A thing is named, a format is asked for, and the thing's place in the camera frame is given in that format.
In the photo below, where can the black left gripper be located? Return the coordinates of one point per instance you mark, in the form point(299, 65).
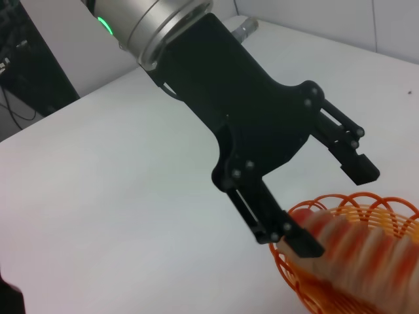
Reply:
point(242, 108)

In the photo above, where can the silver cylindrical connector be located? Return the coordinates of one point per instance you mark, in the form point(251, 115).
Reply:
point(246, 28)

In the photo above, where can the orange white striped bread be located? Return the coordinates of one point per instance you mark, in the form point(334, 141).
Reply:
point(353, 261)

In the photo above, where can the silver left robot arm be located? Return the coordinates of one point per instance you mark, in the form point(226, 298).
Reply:
point(147, 19)

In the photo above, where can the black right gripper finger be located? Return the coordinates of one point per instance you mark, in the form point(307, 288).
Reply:
point(10, 301)

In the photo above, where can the orange woven plastic basket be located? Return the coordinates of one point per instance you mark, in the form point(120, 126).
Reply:
point(376, 216)

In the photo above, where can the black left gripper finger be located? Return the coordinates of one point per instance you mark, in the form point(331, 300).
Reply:
point(357, 168)
point(265, 216)

